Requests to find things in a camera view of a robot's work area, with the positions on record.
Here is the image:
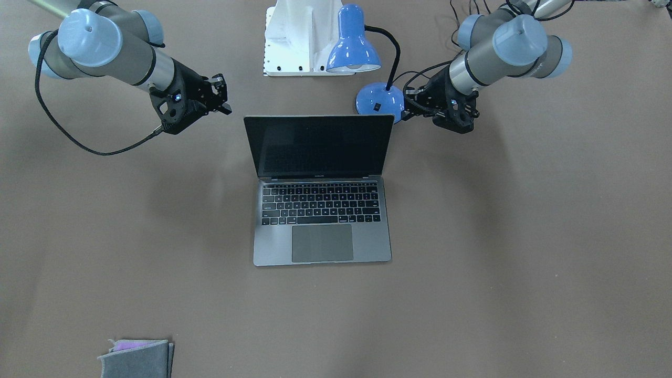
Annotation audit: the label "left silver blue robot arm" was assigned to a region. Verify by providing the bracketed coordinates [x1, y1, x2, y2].
[402, 1, 573, 134]

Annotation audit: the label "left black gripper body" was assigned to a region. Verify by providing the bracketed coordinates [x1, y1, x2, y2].
[405, 67, 480, 134]

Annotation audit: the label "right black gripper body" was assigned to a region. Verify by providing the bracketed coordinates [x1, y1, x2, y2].
[149, 60, 226, 135]

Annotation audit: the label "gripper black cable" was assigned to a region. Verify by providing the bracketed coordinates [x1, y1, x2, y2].
[35, 29, 164, 157]
[403, 59, 455, 106]

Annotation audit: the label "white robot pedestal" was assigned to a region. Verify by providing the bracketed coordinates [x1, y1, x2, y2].
[262, 1, 344, 77]

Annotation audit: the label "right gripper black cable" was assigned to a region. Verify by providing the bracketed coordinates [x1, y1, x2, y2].
[35, 29, 164, 157]

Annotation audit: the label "grey laptop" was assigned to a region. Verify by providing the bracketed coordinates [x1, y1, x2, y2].
[243, 114, 394, 267]

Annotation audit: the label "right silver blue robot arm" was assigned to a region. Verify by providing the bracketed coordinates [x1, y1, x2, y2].
[28, 1, 232, 135]

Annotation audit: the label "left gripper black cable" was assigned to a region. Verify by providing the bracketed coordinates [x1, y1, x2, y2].
[403, 59, 455, 106]

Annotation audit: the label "blue desk lamp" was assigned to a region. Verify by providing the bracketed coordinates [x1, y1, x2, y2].
[326, 3, 405, 122]

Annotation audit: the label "grey folded cloths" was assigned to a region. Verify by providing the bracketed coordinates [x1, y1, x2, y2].
[98, 339, 174, 377]

